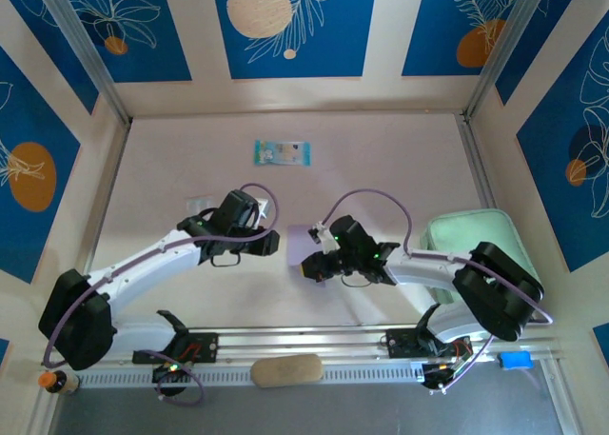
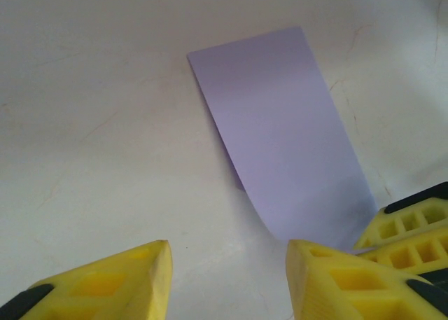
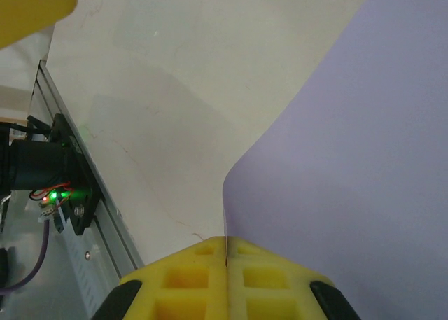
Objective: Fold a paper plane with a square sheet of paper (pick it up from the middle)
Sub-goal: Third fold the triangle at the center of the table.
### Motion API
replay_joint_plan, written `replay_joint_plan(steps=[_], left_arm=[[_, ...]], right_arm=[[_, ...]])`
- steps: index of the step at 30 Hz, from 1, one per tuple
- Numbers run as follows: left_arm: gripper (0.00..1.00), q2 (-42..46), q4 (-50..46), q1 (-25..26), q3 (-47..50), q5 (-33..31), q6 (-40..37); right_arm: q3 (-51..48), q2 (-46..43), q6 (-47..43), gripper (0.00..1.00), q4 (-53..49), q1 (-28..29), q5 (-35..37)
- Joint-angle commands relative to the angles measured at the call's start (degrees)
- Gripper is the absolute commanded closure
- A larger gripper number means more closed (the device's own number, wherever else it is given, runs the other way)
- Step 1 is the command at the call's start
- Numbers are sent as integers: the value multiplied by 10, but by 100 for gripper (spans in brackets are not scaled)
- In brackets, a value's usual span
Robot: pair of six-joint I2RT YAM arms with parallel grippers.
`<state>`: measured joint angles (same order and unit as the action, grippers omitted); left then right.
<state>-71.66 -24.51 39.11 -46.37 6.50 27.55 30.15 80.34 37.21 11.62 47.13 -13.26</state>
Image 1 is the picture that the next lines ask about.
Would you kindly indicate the lilac square paper sheet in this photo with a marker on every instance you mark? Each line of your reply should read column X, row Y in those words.
column 300, row 244

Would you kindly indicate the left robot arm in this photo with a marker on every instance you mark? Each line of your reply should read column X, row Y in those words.
column 76, row 321

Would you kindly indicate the clear plastic wrapper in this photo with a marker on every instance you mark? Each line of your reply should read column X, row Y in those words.
column 197, row 204

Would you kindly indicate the blue snack packet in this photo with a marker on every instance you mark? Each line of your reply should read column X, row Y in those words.
column 282, row 153

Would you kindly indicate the beige oval wooden block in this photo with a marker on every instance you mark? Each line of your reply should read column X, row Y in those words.
column 285, row 370

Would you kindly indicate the blue sponge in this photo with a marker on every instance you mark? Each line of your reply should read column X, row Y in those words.
column 515, row 361

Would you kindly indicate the small orange-capped bottle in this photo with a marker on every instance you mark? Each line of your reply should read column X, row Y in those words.
column 59, row 382

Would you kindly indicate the aluminium mounting rail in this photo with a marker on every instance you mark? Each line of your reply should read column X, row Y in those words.
column 304, row 342

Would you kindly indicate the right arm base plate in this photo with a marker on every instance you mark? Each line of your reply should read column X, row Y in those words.
column 399, row 344

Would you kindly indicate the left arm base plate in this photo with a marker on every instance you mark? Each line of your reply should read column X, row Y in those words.
column 204, row 347

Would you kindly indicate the aluminium side rail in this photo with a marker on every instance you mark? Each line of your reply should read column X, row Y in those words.
column 110, row 187
column 477, row 164

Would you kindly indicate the aluminium frame post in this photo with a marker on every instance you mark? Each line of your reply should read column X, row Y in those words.
column 81, row 49
column 504, row 45

